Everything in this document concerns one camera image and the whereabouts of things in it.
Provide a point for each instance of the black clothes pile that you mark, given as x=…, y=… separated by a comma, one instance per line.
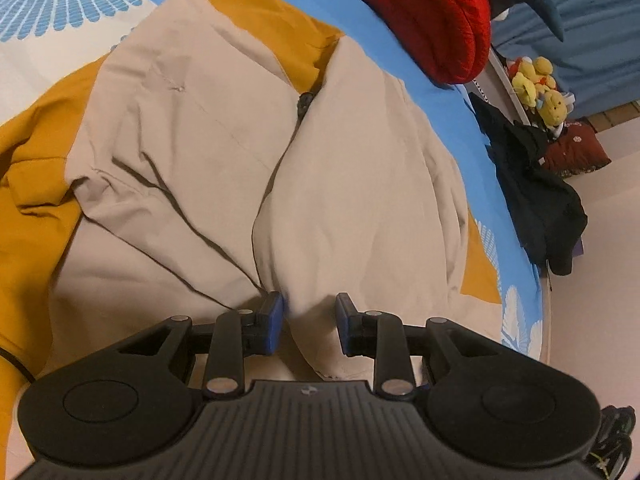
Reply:
x=540, y=200

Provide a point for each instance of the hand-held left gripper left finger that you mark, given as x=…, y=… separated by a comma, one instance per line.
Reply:
x=274, y=320

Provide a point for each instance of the black object with green lines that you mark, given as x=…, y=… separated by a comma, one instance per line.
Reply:
x=612, y=440

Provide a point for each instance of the blue curtain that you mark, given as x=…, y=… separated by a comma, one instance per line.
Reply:
x=600, y=35

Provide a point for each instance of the maroon pillow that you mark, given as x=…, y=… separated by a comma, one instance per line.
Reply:
x=580, y=147

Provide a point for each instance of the white windowsill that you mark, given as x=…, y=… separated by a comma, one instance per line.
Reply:
x=500, y=75

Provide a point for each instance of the purple book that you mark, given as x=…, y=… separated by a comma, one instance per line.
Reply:
x=578, y=249

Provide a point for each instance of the yellow duck plush toy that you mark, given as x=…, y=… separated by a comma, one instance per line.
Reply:
x=530, y=82
x=552, y=107

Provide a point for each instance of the red folded blanket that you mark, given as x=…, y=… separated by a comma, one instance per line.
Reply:
x=425, y=10

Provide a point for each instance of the beige and mustard jacket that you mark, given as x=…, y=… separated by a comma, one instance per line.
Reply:
x=200, y=160

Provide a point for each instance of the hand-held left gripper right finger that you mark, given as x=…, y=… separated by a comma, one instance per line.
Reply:
x=342, y=322

